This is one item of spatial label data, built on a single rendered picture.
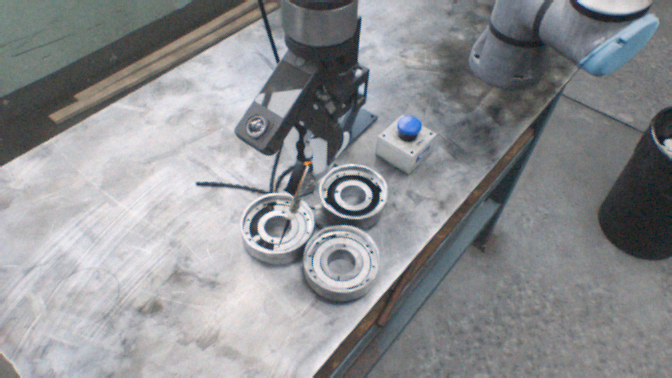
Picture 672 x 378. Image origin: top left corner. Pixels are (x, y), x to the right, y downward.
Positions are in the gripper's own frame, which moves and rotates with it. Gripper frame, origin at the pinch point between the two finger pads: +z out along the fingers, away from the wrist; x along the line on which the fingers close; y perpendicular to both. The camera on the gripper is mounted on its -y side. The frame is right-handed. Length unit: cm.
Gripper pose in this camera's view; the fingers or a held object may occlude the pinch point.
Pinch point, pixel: (307, 169)
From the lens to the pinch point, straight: 64.9
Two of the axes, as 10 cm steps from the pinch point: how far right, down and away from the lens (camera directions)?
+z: -0.4, 6.3, 7.8
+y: 6.0, -6.0, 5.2
